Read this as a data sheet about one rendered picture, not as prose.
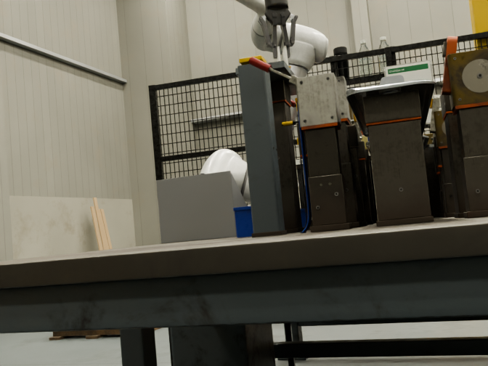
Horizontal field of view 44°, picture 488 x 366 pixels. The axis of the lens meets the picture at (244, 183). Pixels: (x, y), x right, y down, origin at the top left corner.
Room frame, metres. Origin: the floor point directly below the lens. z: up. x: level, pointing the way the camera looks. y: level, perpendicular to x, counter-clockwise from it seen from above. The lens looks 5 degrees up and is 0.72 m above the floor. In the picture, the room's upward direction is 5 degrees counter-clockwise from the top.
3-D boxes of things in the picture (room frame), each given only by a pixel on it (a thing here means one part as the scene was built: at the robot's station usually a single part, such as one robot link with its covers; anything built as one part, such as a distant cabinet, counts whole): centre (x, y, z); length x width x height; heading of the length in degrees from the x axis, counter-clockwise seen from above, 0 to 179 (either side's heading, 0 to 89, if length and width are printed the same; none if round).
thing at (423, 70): (2.91, -0.85, 1.30); 0.23 x 0.02 x 0.31; 76
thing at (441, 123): (1.96, -0.70, 0.87); 0.12 x 0.07 x 0.35; 76
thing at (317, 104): (1.42, -0.18, 0.88); 0.12 x 0.07 x 0.36; 76
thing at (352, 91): (1.92, -0.50, 1.00); 1.38 x 0.22 x 0.02; 166
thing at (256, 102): (1.55, -0.05, 0.92); 0.08 x 0.08 x 0.44; 76
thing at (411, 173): (1.34, -0.34, 0.84); 0.12 x 0.05 x 0.29; 76
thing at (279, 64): (1.81, -0.12, 1.16); 0.37 x 0.14 x 0.02; 166
